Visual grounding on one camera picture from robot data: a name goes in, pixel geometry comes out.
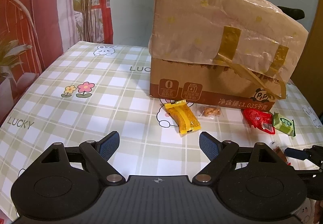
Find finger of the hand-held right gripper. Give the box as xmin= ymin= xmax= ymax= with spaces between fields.
xmin=284 ymin=145 xmax=323 ymax=167
xmin=296 ymin=167 xmax=323 ymax=200

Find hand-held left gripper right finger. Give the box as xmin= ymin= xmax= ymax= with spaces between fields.
xmin=192 ymin=131 xmax=289 ymax=185

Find checked tablecloth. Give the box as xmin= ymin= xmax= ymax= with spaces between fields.
xmin=0 ymin=41 xmax=323 ymax=224

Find brown snack packet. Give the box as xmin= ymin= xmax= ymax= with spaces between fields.
xmin=270 ymin=141 xmax=291 ymax=166

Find clear cookie packet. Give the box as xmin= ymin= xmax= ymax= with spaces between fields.
xmin=193 ymin=105 xmax=224 ymax=117

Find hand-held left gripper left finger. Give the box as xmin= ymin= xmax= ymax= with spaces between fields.
xmin=28 ymin=130 xmax=125 ymax=184

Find red snack packet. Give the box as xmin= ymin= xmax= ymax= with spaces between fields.
xmin=242 ymin=108 xmax=277 ymax=135

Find yellow snack packet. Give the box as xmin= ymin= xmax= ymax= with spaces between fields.
xmin=164 ymin=100 xmax=201 ymax=135

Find cardboard box with plastic liner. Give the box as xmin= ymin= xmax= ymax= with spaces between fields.
xmin=148 ymin=0 xmax=309 ymax=111

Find small green snack packet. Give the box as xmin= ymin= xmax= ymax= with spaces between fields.
xmin=273 ymin=111 xmax=296 ymax=137

